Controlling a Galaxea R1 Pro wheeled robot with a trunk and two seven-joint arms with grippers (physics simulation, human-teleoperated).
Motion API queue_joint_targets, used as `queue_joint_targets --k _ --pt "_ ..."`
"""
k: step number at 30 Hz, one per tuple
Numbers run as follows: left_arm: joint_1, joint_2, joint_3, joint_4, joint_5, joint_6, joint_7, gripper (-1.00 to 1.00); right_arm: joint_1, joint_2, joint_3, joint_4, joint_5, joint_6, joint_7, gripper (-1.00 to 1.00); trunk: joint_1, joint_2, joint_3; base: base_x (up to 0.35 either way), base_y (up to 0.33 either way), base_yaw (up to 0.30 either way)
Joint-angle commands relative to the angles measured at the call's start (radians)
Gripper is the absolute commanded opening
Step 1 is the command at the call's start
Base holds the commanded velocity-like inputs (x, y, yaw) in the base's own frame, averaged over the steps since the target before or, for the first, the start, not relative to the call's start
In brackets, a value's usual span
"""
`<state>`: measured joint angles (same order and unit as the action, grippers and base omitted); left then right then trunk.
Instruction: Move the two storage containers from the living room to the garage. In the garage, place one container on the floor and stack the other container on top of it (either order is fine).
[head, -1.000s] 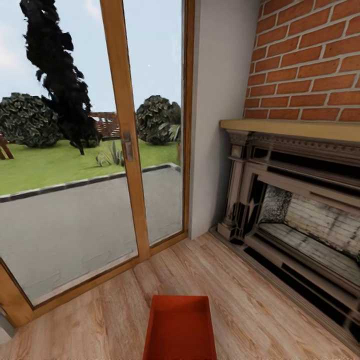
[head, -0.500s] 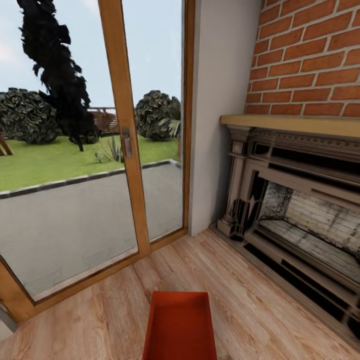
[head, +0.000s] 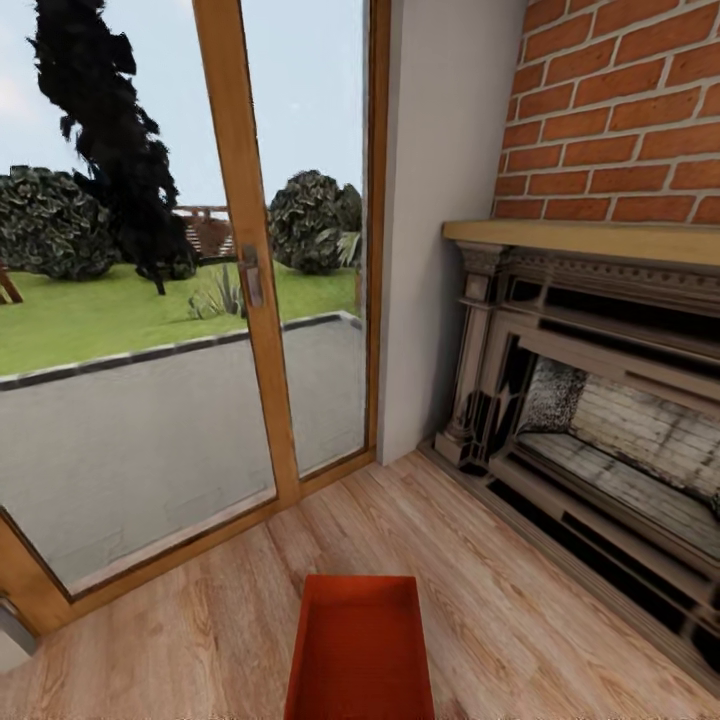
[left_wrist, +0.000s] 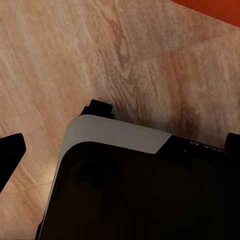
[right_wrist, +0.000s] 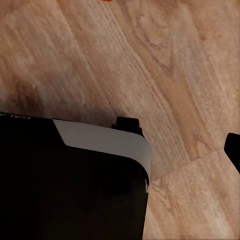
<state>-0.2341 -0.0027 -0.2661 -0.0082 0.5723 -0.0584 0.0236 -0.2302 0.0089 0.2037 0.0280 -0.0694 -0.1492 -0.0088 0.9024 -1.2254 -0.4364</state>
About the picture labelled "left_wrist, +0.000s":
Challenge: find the storage box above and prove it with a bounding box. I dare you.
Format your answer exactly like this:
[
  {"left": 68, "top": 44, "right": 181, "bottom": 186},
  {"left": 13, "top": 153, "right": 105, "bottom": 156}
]
[{"left": 171, "top": 0, "right": 240, "bottom": 28}]

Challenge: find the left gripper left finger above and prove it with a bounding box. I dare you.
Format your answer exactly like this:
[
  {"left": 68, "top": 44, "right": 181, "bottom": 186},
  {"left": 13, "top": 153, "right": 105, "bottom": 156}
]
[{"left": 0, "top": 133, "right": 26, "bottom": 193}]

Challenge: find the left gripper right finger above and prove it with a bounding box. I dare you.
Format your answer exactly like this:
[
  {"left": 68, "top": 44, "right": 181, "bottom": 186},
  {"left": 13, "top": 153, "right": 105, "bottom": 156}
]
[{"left": 224, "top": 133, "right": 240, "bottom": 173}]

